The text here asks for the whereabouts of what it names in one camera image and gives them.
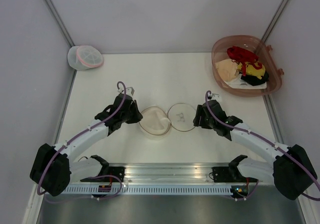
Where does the beige round mesh laundry bag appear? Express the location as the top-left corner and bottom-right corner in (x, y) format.
(139, 103), (196, 140)

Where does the red bra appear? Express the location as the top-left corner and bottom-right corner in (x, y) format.
(226, 46), (263, 76)

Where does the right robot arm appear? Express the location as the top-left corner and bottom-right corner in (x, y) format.
(193, 100), (320, 200)

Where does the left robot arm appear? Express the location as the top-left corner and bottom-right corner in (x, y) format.
(30, 93), (143, 196)

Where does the beige bra in basket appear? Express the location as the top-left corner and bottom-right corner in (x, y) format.
(215, 59), (239, 82)

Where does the white pink-trimmed mesh laundry bag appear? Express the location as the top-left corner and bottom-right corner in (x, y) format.
(67, 46), (104, 71)

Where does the white garment in basket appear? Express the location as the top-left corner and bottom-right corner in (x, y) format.
(225, 74), (267, 90)

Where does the black garment in basket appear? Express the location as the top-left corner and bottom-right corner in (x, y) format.
(240, 72), (269, 86)

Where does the translucent pink plastic basket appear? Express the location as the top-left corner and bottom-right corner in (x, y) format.
(211, 35), (284, 97)

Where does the yellow garment in basket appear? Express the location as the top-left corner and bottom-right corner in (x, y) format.
(237, 62), (266, 80)

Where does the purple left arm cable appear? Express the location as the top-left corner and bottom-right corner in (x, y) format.
(36, 81), (126, 204)

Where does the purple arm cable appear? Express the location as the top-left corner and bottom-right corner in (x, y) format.
(36, 81), (126, 204)
(204, 90), (320, 202)

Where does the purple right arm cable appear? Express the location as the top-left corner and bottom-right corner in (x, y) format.
(204, 90), (320, 202)

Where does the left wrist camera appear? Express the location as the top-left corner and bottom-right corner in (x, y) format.
(118, 87), (135, 98)

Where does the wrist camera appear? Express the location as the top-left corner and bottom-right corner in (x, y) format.
(206, 93), (222, 102)
(118, 87), (135, 98)

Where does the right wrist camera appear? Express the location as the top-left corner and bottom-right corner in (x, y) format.
(206, 93), (222, 102)

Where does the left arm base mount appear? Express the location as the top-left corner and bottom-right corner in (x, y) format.
(80, 155), (125, 183)

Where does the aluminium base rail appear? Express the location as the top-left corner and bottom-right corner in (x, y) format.
(69, 162), (276, 184)

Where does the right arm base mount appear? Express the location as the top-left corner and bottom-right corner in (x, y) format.
(210, 155), (257, 183)

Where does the white slotted cable duct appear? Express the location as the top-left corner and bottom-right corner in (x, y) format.
(63, 183), (232, 195)

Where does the left aluminium frame post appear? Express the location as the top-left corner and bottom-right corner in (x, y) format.
(43, 0), (75, 47)

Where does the aluminium frame post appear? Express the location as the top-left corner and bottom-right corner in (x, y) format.
(43, 0), (75, 47)
(261, 0), (291, 44)

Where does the right aluminium frame post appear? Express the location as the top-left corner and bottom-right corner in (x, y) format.
(261, 0), (291, 44)

